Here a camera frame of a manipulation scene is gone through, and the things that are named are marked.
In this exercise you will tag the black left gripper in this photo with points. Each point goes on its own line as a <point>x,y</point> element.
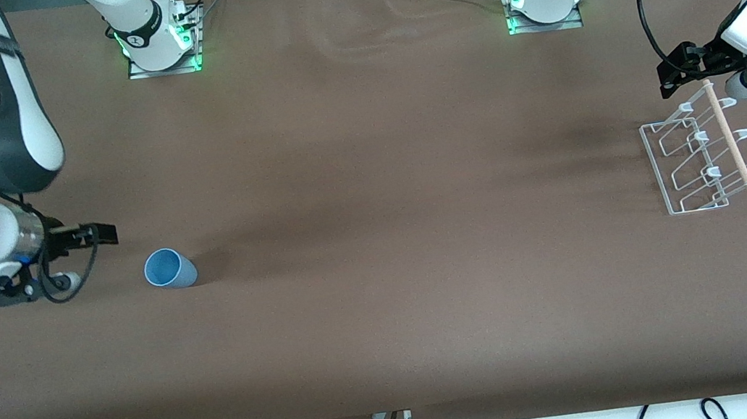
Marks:
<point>708,56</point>

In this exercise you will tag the brown table cover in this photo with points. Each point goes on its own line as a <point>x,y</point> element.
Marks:
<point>382,274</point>

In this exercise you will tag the light blue plastic cup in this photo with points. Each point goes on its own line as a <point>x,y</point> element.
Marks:
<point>170,269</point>

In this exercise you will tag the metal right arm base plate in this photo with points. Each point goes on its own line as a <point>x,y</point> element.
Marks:
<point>167,70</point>

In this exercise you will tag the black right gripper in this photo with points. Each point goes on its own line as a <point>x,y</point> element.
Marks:
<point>61,239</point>

